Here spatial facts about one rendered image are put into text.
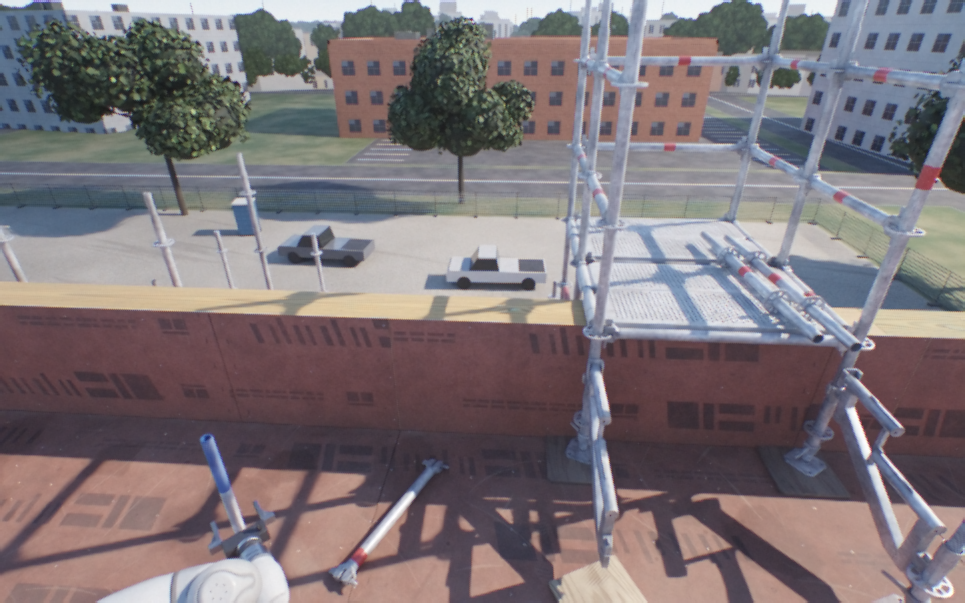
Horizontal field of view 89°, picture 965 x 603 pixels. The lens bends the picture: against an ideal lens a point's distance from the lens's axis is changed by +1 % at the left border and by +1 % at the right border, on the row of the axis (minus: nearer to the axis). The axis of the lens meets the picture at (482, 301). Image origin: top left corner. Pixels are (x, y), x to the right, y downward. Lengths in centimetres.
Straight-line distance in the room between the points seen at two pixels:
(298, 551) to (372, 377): 82
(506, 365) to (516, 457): 48
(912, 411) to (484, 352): 208
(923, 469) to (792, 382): 82
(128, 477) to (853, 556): 326
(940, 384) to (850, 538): 86
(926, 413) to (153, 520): 362
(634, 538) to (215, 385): 219
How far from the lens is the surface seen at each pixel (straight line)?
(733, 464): 287
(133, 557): 270
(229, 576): 113
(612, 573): 228
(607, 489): 199
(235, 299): 280
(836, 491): 295
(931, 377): 310
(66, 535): 294
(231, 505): 204
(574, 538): 236
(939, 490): 327
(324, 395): 277
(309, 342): 259
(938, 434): 337
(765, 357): 265
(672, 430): 280
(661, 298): 252
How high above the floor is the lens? 189
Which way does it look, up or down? 29 degrees down
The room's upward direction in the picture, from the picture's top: straight up
